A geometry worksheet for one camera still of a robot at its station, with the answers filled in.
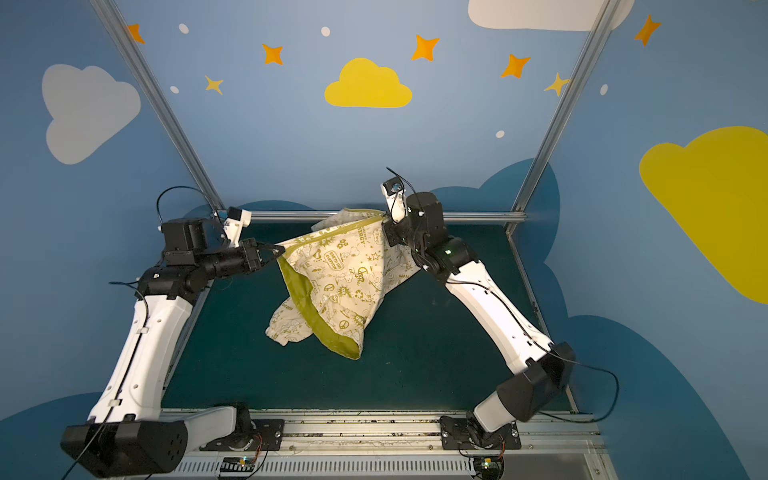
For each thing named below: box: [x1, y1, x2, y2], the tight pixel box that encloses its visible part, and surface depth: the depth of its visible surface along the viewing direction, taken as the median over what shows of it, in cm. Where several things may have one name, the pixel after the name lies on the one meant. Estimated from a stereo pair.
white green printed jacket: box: [266, 209, 421, 359], surface depth 84 cm
